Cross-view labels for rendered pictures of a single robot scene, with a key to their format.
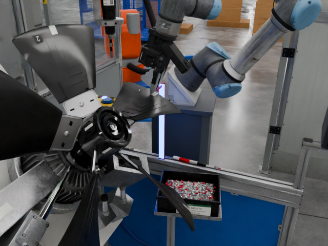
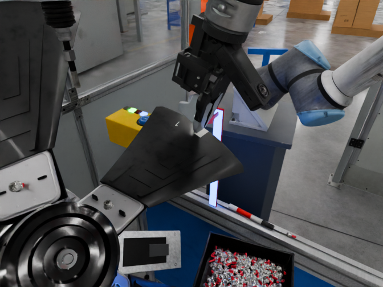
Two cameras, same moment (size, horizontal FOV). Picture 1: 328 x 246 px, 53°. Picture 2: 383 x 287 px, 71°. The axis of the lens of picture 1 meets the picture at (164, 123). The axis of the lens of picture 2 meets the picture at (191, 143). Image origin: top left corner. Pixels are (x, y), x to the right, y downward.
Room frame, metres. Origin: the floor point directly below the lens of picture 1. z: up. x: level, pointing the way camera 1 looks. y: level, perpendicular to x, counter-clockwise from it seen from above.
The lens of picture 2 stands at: (0.60, -0.03, 1.48)
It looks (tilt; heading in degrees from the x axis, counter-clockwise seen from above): 35 degrees down; 11
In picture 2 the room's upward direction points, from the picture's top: straight up
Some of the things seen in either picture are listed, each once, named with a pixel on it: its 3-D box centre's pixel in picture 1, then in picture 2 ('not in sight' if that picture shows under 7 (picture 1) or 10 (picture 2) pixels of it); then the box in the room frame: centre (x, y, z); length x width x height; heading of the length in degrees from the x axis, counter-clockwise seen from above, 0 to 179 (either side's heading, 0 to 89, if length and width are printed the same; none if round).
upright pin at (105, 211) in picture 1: (105, 204); not in sight; (0.72, 0.16, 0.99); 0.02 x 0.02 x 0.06
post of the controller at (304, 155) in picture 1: (302, 164); not in sight; (0.97, -0.49, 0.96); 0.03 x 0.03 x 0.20; 68
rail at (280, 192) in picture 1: (185, 170); (243, 225); (1.13, -0.09, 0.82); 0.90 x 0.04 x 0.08; 68
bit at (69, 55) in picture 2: (111, 47); (71, 62); (0.84, 0.14, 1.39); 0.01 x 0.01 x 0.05
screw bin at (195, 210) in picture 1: (189, 193); (244, 278); (0.96, -0.09, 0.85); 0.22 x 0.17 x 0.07; 83
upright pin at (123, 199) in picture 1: (122, 193); not in sight; (0.80, 0.12, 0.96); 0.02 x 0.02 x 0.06
